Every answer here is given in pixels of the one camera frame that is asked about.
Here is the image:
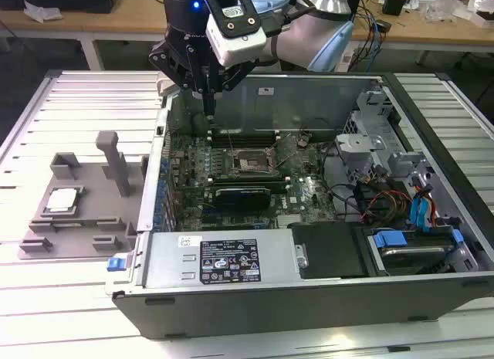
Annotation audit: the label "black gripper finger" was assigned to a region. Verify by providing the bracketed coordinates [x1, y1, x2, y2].
[148, 42, 211, 119]
[210, 60, 256, 119]

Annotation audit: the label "metal socket cover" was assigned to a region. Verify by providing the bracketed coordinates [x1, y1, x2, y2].
[269, 134, 302, 171]

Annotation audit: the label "silver green CPU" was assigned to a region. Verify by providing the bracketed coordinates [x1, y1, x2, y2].
[42, 188, 84, 214]

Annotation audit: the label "CPU socket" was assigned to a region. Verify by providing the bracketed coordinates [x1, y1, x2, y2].
[227, 146, 277, 175]

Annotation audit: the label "wooden desk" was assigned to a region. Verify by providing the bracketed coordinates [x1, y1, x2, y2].
[0, 0, 494, 73]

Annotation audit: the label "black graphics card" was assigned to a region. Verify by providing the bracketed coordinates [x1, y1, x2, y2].
[181, 180, 289, 212]

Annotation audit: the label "green motherboard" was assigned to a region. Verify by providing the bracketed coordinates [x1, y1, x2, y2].
[165, 129, 343, 232]

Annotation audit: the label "crumpled white paper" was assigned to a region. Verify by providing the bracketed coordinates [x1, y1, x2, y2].
[22, 0, 63, 24]

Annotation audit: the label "black tower box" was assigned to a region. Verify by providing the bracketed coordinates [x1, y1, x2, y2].
[347, 0, 364, 32]

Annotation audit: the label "silver chipset heatsink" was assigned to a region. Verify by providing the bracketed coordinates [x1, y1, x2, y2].
[276, 213, 310, 225]

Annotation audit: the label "gray parts rack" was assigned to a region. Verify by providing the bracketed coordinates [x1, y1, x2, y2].
[18, 130, 150, 260]

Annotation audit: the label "small black box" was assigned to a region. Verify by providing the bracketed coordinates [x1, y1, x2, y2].
[381, 0, 407, 16]

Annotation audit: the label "silver power supply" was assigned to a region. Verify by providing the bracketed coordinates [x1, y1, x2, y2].
[140, 230, 310, 290]

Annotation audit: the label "black plastic cover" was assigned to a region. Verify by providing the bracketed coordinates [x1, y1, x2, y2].
[289, 222, 372, 279]

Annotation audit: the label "blue case latch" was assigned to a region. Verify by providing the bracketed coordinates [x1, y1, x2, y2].
[106, 256, 129, 273]

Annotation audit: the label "clear plastic bags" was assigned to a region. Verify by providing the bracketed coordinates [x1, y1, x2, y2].
[422, 0, 472, 22]

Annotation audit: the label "black silver PC case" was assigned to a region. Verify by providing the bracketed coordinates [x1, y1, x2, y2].
[104, 69, 494, 340]

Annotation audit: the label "hard disk in blue carrier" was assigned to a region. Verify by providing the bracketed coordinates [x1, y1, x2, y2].
[366, 227, 470, 278]

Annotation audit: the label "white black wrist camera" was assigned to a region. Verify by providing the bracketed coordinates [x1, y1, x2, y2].
[204, 0, 268, 67]

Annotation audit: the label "black looped cable white label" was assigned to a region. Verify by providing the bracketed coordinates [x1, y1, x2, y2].
[191, 111, 212, 136]

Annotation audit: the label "silver drive bracket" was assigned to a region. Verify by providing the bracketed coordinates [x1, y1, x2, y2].
[333, 133, 389, 182]

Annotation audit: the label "blue network cable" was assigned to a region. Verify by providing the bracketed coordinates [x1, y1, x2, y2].
[362, 7, 385, 73]

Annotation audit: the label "thick black cable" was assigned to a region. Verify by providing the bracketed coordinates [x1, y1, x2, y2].
[323, 142, 367, 223]

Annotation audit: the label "coloured power wire bundle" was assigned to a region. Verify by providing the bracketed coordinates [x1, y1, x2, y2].
[358, 187, 414, 223]

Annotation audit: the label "blue data wire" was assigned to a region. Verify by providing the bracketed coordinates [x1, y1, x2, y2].
[418, 181, 438, 233]
[410, 195, 425, 233]

